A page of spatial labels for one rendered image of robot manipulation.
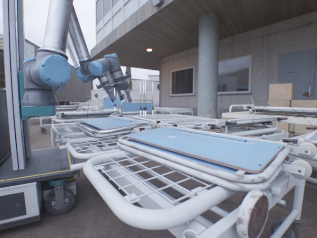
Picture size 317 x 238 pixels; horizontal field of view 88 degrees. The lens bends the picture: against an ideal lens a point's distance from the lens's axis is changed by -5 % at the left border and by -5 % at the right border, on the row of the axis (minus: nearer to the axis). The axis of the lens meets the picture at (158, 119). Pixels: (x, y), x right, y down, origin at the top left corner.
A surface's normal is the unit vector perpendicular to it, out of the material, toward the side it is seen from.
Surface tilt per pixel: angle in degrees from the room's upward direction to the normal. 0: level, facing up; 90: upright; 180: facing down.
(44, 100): 70
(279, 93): 90
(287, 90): 90
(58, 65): 95
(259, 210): 90
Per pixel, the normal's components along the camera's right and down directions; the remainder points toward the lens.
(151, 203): -0.80, 0.06
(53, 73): 0.79, 0.14
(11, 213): 0.50, 0.09
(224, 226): 0.00, -1.00
